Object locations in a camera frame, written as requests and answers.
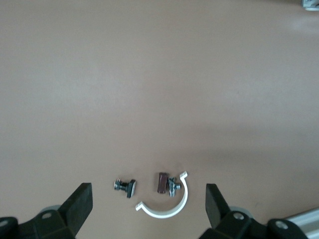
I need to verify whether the grey metal bracket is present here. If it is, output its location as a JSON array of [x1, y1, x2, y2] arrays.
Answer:
[[302, 0, 319, 11]]

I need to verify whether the white half-ring clamp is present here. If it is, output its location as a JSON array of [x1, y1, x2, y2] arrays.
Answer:
[[135, 170, 189, 220]]

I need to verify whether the brown table cover mat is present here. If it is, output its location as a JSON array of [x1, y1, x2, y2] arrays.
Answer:
[[0, 0, 319, 239]]

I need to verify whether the brown rocker switch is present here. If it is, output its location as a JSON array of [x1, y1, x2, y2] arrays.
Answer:
[[156, 171, 182, 198]]

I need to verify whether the black square push button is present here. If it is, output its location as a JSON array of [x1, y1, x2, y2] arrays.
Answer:
[[113, 177, 138, 199]]

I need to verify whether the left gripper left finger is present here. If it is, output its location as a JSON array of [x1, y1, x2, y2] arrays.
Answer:
[[17, 183, 93, 239]]

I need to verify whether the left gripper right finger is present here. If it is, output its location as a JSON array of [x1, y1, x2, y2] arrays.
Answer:
[[200, 183, 269, 239]]

